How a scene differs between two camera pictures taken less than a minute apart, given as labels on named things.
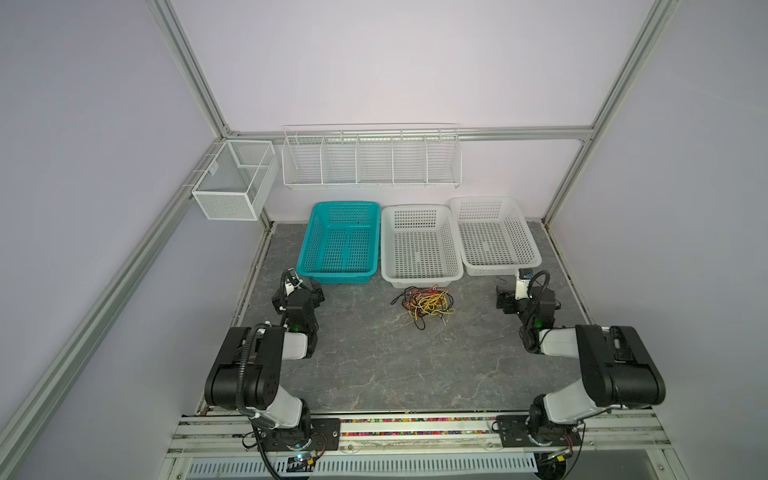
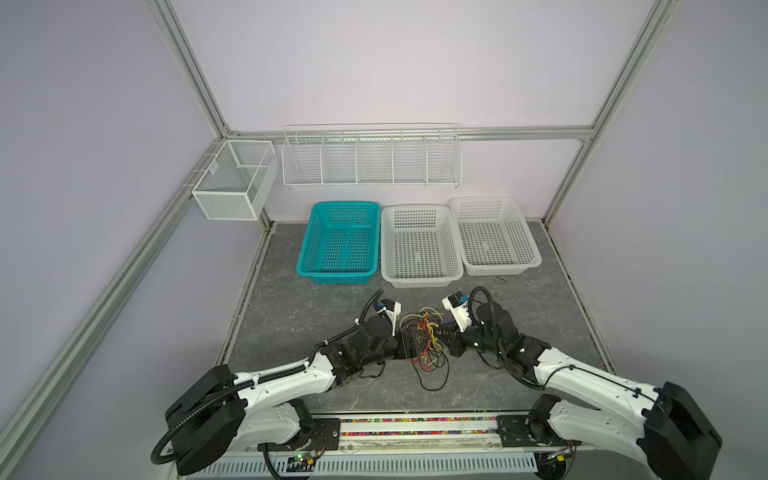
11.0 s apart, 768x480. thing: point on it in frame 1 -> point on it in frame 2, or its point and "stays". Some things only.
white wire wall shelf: x=372 y=155 stays
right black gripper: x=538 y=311 -> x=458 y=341
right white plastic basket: x=495 y=237 stays
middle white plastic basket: x=420 y=246 stays
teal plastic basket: x=341 y=243 stays
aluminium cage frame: x=23 y=417 stays
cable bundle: x=421 y=302 -> x=431 y=363
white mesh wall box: x=238 y=180 stays
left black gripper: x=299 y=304 -> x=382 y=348
